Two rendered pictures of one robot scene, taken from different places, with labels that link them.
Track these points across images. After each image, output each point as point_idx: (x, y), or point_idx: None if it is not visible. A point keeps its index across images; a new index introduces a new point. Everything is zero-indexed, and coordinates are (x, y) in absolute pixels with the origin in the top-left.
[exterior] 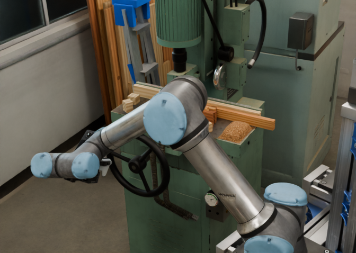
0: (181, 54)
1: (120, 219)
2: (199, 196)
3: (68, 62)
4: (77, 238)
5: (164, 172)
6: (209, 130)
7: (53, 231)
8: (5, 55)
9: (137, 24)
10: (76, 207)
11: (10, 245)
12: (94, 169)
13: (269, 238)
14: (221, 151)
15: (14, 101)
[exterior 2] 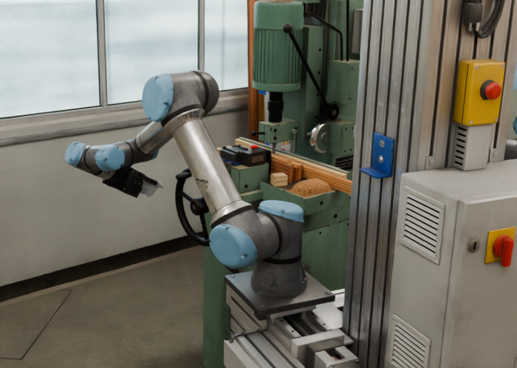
0: (275, 102)
1: None
2: None
3: (217, 141)
4: (163, 323)
5: None
6: (282, 183)
7: (142, 312)
8: (141, 112)
9: None
10: (178, 296)
11: (92, 313)
12: (115, 162)
13: (228, 228)
14: (205, 138)
15: (142, 166)
